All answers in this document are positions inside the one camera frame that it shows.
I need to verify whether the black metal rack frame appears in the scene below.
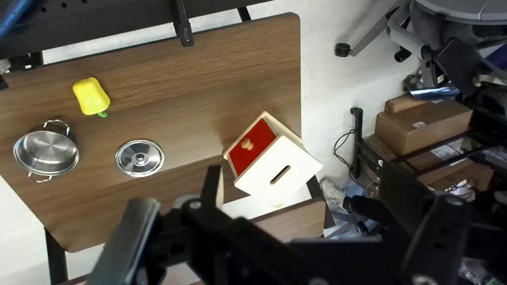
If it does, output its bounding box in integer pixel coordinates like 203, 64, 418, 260
349, 107, 387, 184

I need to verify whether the round steel pot lid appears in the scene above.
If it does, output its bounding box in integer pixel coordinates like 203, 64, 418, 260
114, 138, 167, 179

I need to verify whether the small steel pot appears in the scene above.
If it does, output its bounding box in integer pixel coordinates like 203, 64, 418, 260
11, 119, 81, 184

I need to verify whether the white slotted box lid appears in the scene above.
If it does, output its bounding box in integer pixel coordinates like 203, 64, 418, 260
233, 135, 325, 198

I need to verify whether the wooden box with red inside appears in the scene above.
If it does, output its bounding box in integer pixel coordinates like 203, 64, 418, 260
214, 110, 328, 246

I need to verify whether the black table clamp bar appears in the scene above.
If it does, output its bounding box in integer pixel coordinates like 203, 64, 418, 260
173, 0, 197, 48

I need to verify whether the thin black cable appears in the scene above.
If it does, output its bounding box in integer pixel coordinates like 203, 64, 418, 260
331, 129, 355, 170

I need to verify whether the small brown cardboard box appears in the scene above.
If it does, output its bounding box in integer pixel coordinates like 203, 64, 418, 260
376, 96, 475, 157

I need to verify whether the large flat cardboard box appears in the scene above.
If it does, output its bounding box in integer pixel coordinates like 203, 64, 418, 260
363, 134, 496, 195

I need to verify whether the blue plastic packet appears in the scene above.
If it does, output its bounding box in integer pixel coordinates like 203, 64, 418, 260
409, 86, 463, 102

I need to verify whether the yellow bell pepper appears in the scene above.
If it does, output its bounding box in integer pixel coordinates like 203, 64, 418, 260
71, 77, 113, 119

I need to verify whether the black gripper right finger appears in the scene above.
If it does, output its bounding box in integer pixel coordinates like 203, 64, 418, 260
377, 162, 439, 251

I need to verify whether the black table leg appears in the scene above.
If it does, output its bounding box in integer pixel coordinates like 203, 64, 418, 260
45, 229, 70, 285

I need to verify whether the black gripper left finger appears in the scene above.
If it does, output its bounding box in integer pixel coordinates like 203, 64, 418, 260
200, 165, 224, 214

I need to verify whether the grey office chair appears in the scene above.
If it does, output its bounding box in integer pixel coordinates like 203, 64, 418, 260
334, 0, 507, 103

